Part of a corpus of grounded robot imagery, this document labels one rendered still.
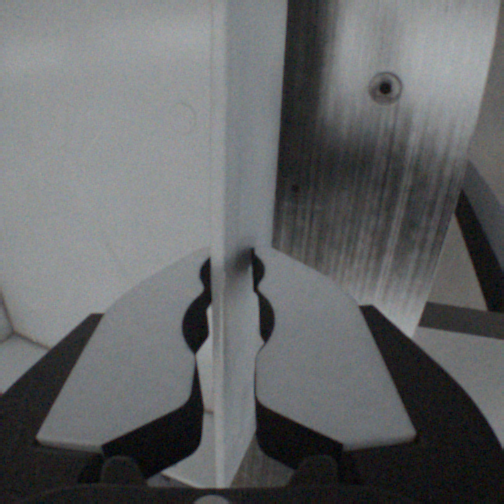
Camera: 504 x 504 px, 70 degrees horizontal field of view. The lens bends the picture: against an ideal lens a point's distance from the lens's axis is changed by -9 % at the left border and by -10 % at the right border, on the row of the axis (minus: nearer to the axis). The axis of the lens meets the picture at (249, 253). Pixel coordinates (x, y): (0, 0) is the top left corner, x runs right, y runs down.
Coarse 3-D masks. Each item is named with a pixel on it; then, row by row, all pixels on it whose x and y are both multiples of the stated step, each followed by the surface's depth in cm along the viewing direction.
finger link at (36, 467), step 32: (96, 320) 9; (64, 352) 8; (32, 384) 7; (64, 384) 7; (0, 416) 7; (32, 416) 7; (0, 448) 6; (32, 448) 6; (0, 480) 5; (32, 480) 5; (64, 480) 5; (96, 480) 6
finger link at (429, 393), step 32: (384, 320) 9; (384, 352) 8; (416, 352) 8; (416, 384) 7; (448, 384) 7; (416, 416) 6; (448, 416) 6; (480, 416) 6; (384, 448) 6; (416, 448) 6; (448, 448) 6; (480, 448) 6; (352, 480) 6; (384, 480) 5; (416, 480) 5; (448, 480) 5; (480, 480) 5
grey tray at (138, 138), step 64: (0, 0) 15; (64, 0) 14; (128, 0) 13; (192, 0) 13; (256, 0) 10; (0, 64) 17; (64, 64) 16; (128, 64) 15; (192, 64) 14; (256, 64) 11; (0, 128) 19; (64, 128) 17; (128, 128) 16; (192, 128) 15; (256, 128) 12; (0, 192) 21; (64, 192) 19; (128, 192) 17; (192, 192) 16; (256, 192) 13; (0, 256) 24; (64, 256) 21; (128, 256) 19; (0, 320) 26; (64, 320) 24; (256, 320) 17; (0, 384) 23
